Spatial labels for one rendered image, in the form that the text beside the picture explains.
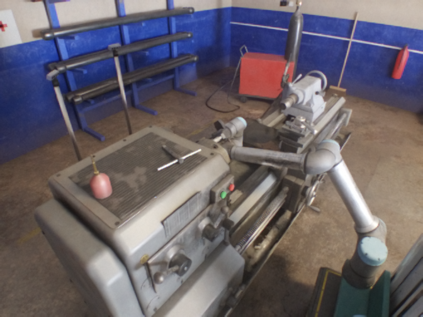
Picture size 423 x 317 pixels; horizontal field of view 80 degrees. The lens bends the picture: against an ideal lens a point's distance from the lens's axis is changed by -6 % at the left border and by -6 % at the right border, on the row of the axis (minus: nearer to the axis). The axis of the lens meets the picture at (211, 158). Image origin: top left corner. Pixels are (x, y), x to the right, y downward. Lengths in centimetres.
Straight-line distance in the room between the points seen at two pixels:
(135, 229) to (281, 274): 165
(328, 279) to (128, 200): 149
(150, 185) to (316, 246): 189
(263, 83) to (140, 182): 391
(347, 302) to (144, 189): 129
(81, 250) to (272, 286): 166
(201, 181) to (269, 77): 377
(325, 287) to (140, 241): 140
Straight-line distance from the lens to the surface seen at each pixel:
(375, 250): 170
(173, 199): 94
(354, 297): 181
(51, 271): 263
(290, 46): 461
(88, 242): 92
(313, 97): 255
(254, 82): 472
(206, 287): 132
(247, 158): 156
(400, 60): 543
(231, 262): 139
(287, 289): 229
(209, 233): 107
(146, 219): 89
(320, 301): 194
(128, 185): 99
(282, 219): 215
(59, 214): 105
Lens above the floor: 197
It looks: 36 degrees down
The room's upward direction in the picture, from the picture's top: straight up
